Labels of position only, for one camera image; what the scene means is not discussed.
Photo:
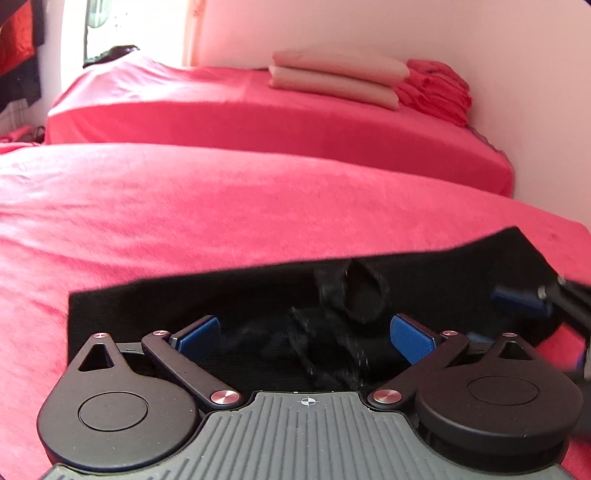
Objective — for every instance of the red folded cloth pile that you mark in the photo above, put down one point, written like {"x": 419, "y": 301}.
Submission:
{"x": 434, "y": 92}

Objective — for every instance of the black hanging garment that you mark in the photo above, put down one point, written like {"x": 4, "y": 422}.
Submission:
{"x": 21, "y": 85}

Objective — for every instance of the black pants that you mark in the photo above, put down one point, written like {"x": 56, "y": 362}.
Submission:
{"x": 231, "y": 286}

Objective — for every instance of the white radiator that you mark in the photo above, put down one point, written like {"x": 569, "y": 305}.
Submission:
{"x": 11, "y": 120}

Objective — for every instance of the beige folded blanket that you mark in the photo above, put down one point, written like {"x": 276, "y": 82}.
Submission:
{"x": 332, "y": 91}
{"x": 341, "y": 64}

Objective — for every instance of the window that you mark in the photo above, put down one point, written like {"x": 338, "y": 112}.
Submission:
{"x": 138, "y": 27}

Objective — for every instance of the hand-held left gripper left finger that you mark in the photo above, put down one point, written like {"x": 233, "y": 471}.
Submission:
{"x": 198, "y": 339}

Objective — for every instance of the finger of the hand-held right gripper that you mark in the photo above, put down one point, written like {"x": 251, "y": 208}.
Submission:
{"x": 519, "y": 300}
{"x": 482, "y": 338}

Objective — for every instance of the red hanging vest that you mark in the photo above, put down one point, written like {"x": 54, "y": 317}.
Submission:
{"x": 16, "y": 41}

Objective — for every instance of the black cloth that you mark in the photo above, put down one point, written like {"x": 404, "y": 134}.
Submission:
{"x": 113, "y": 54}

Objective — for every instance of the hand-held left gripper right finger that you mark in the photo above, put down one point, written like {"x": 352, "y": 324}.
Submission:
{"x": 413, "y": 339}

